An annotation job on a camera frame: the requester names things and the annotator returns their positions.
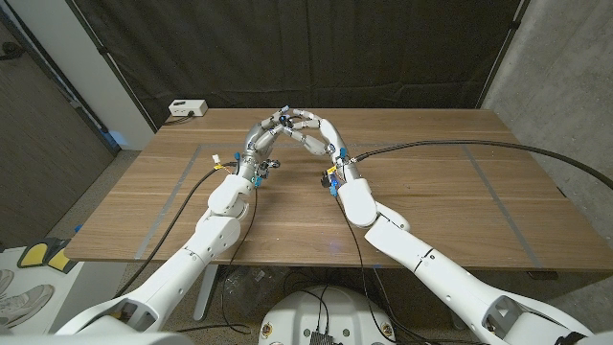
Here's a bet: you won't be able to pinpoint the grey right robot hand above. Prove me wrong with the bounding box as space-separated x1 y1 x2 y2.
282 108 363 193

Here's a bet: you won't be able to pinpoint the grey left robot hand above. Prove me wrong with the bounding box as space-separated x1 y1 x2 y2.
237 104 294 187

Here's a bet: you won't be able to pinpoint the grey tape rectangle outline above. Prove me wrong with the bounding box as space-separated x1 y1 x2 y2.
136 141 545 269

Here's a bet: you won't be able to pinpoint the white power outlet box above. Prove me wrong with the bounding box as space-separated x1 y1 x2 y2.
168 99 209 118

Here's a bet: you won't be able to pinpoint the black backdrop curtain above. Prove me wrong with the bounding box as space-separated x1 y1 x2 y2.
66 0 531 130

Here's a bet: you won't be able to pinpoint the clear plastic bag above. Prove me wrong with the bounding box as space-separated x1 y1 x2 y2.
220 265 284 308

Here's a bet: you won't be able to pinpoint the blue tape patch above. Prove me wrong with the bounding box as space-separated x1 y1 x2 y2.
100 128 129 150

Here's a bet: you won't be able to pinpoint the white table leg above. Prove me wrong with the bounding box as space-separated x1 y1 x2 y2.
193 264 220 322

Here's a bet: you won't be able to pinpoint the white robot torso base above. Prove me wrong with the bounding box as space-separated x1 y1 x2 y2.
258 286 397 345

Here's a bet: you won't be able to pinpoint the dark brown wooden door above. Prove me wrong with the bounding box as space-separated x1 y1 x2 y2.
0 11 121 250

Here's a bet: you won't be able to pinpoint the yellow black foot pedal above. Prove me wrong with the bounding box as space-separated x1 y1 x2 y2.
45 239 80 275
16 241 52 269

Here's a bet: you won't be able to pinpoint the white floor board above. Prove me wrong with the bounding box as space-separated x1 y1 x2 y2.
0 246 130 336

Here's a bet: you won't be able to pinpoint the thin black left wrist cable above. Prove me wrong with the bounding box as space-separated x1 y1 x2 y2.
176 187 260 335

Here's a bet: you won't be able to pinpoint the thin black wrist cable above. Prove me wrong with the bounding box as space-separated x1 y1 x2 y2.
176 187 260 335
333 195 384 336

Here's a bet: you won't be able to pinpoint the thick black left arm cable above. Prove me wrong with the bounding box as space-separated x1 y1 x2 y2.
113 161 239 299

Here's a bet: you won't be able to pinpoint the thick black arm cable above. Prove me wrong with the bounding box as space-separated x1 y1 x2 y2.
113 161 239 299
349 138 613 191

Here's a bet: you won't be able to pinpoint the black power cord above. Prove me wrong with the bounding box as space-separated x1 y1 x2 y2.
161 112 195 127

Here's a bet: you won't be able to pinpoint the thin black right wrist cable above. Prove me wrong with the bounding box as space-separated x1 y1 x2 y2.
333 195 384 336

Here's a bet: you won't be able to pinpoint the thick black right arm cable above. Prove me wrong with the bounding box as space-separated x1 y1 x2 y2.
349 138 613 191

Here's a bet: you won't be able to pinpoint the black backdrop frame pole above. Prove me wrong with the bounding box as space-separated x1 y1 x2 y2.
475 0 532 110
64 0 159 134

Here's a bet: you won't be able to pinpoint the black door handle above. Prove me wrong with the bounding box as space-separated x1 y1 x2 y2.
0 41 28 61

